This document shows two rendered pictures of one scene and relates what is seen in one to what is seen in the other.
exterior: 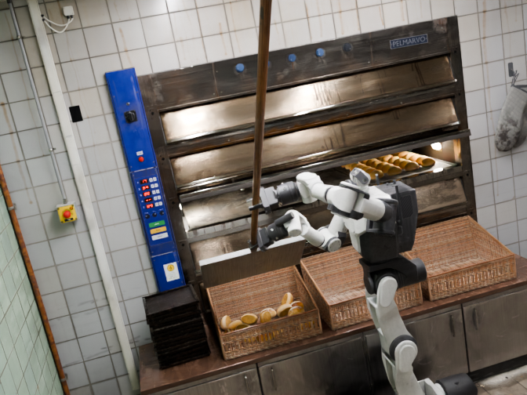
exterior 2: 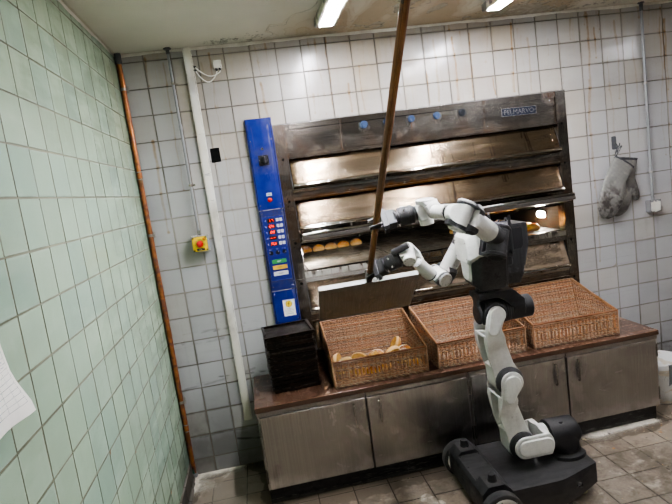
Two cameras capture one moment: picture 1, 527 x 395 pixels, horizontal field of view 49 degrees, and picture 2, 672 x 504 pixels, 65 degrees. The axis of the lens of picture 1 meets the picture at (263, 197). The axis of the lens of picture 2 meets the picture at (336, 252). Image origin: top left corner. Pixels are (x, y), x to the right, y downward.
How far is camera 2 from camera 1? 0.42 m
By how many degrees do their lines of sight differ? 7
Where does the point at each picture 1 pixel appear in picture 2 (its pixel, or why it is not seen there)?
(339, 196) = (457, 210)
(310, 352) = (416, 387)
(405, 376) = (510, 408)
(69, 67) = (213, 113)
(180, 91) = (309, 141)
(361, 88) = (473, 151)
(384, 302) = (493, 330)
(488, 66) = (593, 138)
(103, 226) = (231, 260)
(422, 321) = (526, 367)
